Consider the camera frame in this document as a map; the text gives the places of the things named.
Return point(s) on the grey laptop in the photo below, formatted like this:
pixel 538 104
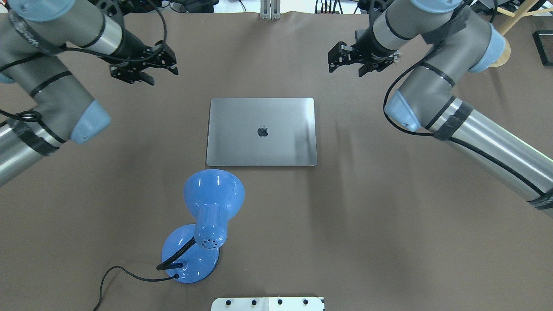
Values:
pixel 247 132

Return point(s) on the black small device on table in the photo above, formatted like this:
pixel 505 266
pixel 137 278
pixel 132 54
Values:
pixel 543 40

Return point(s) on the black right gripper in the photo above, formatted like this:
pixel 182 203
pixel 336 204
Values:
pixel 370 46

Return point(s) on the wooden cup stand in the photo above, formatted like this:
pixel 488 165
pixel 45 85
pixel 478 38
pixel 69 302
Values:
pixel 525 9

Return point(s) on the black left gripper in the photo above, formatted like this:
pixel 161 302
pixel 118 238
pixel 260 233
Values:
pixel 133 46

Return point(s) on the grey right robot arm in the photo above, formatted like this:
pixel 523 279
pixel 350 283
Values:
pixel 424 105

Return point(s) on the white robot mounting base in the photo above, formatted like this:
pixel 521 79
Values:
pixel 292 303

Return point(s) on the blue desk lamp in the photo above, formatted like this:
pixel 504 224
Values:
pixel 191 252

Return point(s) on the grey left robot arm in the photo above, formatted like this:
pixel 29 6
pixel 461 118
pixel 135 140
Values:
pixel 33 34

